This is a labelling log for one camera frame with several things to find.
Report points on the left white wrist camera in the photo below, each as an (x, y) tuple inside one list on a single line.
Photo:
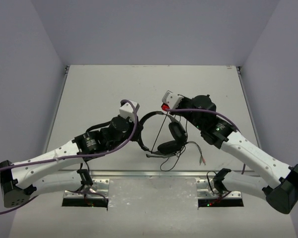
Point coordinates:
[(128, 110)]

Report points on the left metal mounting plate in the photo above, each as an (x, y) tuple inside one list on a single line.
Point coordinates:
[(98, 190)]

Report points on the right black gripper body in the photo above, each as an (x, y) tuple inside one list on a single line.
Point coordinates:
[(188, 116)]

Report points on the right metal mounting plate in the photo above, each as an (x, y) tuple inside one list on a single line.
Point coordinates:
[(206, 190)]

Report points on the metal mounting plate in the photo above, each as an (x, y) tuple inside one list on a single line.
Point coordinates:
[(206, 190), (98, 190)]

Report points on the black headset with microphone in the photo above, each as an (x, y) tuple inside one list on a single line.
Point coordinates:
[(171, 145)]

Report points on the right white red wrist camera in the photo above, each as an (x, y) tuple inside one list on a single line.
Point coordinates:
[(170, 100)]

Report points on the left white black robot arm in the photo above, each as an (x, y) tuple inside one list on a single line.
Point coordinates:
[(22, 181)]

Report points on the metal table edge rail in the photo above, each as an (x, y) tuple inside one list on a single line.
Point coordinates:
[(98, 173)]

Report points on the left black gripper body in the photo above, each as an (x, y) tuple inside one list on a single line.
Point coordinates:
[(137, 129)]

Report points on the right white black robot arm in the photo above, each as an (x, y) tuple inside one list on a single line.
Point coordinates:
[(276, 182)]

